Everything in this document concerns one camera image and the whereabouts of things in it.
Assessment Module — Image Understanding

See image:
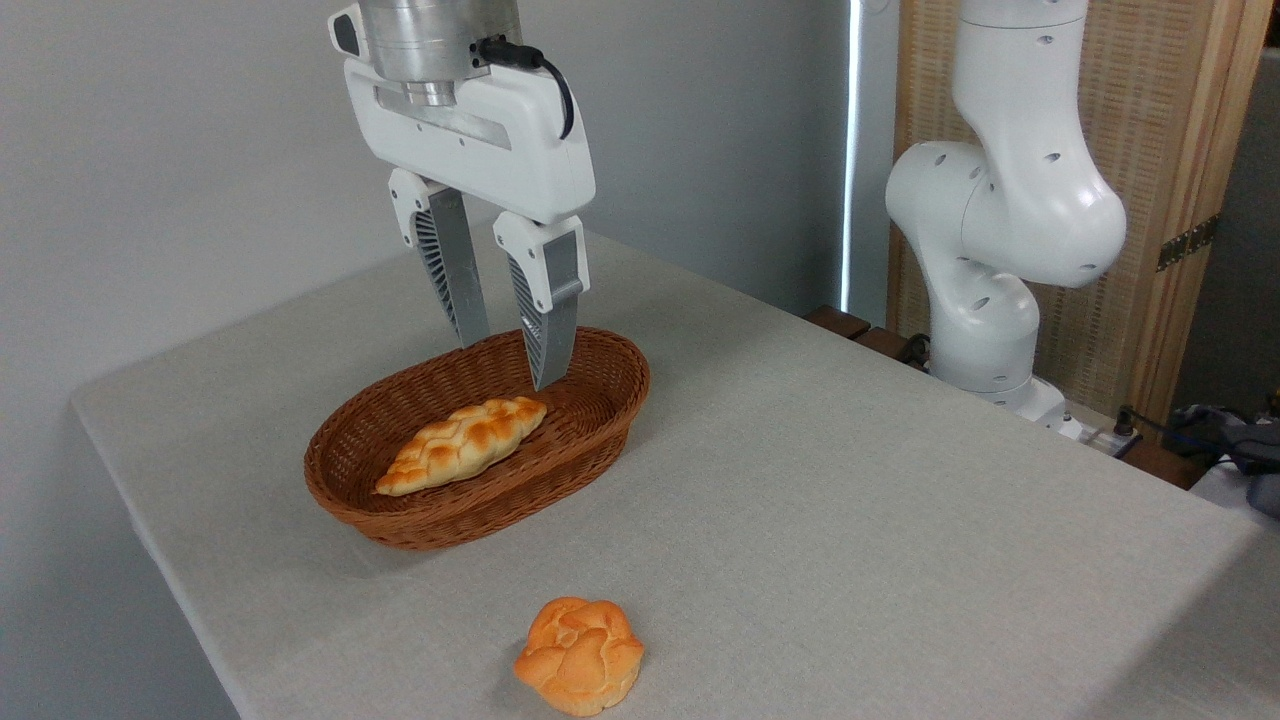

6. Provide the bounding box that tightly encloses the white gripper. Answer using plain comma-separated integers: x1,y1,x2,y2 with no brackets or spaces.
328,4,597,392

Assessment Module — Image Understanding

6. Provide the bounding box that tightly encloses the round knotted bread bun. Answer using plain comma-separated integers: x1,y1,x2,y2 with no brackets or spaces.
513,596,647,718

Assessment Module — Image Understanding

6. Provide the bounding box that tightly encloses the dark wooden robot base board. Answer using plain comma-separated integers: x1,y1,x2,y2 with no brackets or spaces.
804,304,1213,491

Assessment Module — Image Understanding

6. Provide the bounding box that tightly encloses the brown oval wicker basket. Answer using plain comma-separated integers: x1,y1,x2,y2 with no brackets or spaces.
304,326,652,552

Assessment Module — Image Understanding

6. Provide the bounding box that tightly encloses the long braided bread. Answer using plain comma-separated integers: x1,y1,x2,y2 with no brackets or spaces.
375,396,549,498

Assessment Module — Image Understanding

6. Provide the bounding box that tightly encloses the light grey tablecloth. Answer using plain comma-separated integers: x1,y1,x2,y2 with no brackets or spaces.
70,215,1280,720

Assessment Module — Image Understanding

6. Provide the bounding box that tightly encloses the wooden woven folding screen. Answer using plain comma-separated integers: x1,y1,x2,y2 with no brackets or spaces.
888,0,1273,433

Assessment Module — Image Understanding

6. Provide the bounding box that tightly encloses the metal screen hinge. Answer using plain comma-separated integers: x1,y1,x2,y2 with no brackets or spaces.
1156,213,1220,273

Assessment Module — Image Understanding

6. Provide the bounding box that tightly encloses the dark grey blue bag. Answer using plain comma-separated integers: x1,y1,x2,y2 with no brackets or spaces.
1165,402,1280,519

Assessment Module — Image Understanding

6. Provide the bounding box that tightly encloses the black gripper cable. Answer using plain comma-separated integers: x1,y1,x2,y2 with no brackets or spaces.
474,37,577,141

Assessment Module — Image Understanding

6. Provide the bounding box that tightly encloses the black plug with cable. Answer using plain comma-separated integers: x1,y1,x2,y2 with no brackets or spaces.
1112,404,1169,445

